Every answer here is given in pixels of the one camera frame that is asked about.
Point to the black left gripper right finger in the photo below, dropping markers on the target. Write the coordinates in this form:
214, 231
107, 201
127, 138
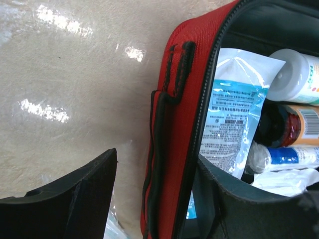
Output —
228, 208

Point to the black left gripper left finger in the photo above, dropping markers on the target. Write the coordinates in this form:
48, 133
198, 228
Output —
74, 206

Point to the red medicine kit case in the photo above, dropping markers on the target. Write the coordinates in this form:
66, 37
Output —
180, 103

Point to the bandage plasters bag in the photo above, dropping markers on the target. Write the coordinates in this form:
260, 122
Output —
113, 229

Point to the white bandage roll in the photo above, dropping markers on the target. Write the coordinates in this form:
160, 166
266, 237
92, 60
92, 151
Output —
261, 159

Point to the white gauze pad packet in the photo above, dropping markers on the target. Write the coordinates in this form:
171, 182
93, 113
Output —
287, 182

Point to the amber bottle orange cap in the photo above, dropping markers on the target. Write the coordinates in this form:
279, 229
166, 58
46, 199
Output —
283, 125

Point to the blue mask package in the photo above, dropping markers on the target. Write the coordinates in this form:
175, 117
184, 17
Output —
241, 83

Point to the white medicine bottle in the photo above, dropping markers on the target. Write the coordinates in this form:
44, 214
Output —
298, 79

